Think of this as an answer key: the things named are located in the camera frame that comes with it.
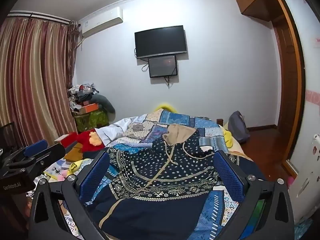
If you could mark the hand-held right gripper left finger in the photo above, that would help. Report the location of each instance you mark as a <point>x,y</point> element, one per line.
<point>96,177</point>

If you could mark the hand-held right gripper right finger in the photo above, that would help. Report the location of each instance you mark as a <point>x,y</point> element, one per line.
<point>228,177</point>

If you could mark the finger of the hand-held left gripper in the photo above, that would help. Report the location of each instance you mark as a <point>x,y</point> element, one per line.
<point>51,151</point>
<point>36,147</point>

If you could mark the navy patterned hoodie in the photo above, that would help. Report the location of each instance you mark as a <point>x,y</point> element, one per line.
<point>155,160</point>

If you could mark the pile of clothes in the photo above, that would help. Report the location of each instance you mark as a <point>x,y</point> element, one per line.
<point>85,92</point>

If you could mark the yellow printed cloth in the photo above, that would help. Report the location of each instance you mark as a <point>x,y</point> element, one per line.
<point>75,166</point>

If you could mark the red plush toy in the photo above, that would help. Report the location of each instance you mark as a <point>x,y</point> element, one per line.
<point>85,140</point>

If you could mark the yellow blanket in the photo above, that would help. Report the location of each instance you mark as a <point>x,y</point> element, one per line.
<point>228,137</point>

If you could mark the white sheet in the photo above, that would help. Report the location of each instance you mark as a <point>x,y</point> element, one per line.
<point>112,130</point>

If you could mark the grey backpack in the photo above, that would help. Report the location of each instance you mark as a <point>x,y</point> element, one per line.
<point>237,127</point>

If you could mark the green storage box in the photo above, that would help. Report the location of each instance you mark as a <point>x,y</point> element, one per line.
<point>92,121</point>

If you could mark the orange box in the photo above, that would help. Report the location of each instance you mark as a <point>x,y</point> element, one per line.
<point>87,108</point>

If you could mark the striped red beige curtain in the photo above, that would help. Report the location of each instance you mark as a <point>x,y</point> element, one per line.
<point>32,80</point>

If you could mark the white cabinet with stickers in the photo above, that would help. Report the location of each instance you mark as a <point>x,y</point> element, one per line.
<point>305,167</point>

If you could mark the blue patchwork blanket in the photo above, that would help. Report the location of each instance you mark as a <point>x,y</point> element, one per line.
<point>175,120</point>

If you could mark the yellow pillow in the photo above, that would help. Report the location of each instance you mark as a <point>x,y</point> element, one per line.
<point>165,106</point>

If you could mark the brown wooden wardrobe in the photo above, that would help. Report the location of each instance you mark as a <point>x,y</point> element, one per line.
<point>282,67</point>

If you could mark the white air conditioner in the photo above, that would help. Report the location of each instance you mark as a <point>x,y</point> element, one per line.
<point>102,21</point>

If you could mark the small black wall monitor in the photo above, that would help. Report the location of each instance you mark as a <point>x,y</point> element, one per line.
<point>163,66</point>

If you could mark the black wall television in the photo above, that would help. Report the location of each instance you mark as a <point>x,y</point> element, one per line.
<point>160,41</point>

